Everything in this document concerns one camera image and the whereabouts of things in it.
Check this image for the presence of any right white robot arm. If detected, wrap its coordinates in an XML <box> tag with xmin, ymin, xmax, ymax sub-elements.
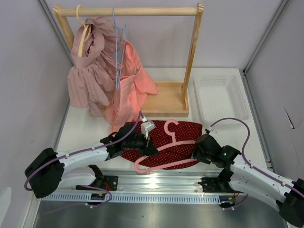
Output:
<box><xmin>192</xmin><ymin>134</ymin><xmax>304</xmax><ymax>228</ymax></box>

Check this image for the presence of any wooden clothes rack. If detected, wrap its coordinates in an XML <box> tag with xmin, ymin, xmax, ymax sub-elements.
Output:
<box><xmin>53</xmin><ymin>3</ymin><xmax>204</xmax><ymax>117</ymax></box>

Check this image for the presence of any red polka dot skirt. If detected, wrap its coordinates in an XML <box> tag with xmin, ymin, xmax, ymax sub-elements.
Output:
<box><xmin>121</xmin><ymin>120</ymin><xmax>203</xmax><ymax>170</ymax></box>

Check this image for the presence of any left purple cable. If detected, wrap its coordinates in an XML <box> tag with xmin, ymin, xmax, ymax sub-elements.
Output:
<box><xmin>25</xmin><ymin>109</ymin><xmax>146</xmax><ymax>212</ymax></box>

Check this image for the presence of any mauve pleated dress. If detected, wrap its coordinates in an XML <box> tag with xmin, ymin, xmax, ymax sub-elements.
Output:
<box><xmin>67</xmin><ymin>17</ymin><xmax>121</xmax><ymax>117</ymax></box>

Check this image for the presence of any white plastic basket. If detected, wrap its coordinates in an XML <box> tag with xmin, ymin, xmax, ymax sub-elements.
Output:
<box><xmin>194</xmin><ymin>73</ymin><xmax>251</xmax><ymax>125</ymax></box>

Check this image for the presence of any purple cable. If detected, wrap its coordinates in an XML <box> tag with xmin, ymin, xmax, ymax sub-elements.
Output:
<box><xmin>25</xmin><ymin>109</ymin><xmax>146</xmax><ymax>212</ymax></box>
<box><xmin>209</xmin><ymin>117</ymin><xmax>304</xmax><ymax>212</ymax></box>

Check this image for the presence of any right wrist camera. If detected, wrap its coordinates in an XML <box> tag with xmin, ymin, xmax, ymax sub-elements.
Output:
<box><xmin>205</xmin><ymin>127</ymin><xmax>217</xmax><ymax>134</ymax></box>

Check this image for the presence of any salmon pink garment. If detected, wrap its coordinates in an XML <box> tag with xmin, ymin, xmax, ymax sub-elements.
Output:
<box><xmin>104</xmin><ymin>41</ymin><xmax>158</xmax><ymax>132</ymax></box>

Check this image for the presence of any white slotted cable duct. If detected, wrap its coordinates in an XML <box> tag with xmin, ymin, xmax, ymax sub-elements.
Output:
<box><xmin>43</xmin><ymin>192</ymin><xmax>221</xmax><ymax>205</ymax></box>

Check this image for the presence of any light blue wire hanger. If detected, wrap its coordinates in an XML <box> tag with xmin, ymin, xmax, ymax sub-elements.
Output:
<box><xmin>112</xmin><ymin>7</ymin><xmax>127</xmax><ymax>91</ymax></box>

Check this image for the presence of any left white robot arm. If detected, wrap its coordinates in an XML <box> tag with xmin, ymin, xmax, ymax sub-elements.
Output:
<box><xmin>25</xmin><ymin>121</ymin><xmax>158</xmax><ymax>199</ymax></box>

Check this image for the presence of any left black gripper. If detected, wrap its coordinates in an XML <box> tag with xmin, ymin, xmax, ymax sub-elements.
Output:
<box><xmin>122</xmin><ymin>131</ymin><xmax>159</xmax><ymax>157</ymax></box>

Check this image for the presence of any beige wooden hanger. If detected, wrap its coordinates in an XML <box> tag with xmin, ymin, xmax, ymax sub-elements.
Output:
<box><xmin>76</xmin><ymin>4</ymin><xmax>92</xmax><ymax>57</ymax></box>

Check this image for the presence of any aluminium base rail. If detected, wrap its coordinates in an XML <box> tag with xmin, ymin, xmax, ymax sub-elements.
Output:
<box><xmin>35</xmin><ymin>169</ymin><xmax>238</xmax><ymax>193</ymax></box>

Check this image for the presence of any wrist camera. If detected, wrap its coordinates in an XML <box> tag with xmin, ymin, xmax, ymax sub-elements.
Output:
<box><xmin>205</xmin><ymin>127</ymin><xmax>217</xmax><ymax>134</ymax></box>
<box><xmin>141</xmin><ymin>121</ymin><xmax>156</xmax><ymax>137</ymax></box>

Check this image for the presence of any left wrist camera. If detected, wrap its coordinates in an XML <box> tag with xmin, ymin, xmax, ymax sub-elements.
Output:
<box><xmin>141</xmin><ymin>121</ymin><xmax>156</xmax><ymax>137</ymax></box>

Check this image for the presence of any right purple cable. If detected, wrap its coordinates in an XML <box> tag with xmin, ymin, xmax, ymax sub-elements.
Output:
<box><xmin>209</xmin><ymin>117</ymin><xmax>304</xmax><ymax>212</ymax></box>

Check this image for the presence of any pink plastic hanger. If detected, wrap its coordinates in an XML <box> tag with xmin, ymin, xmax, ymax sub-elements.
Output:
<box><xmin>134</xmin><ymin>119</ymin><xmax>197</xmax><ymax>173</ymax></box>

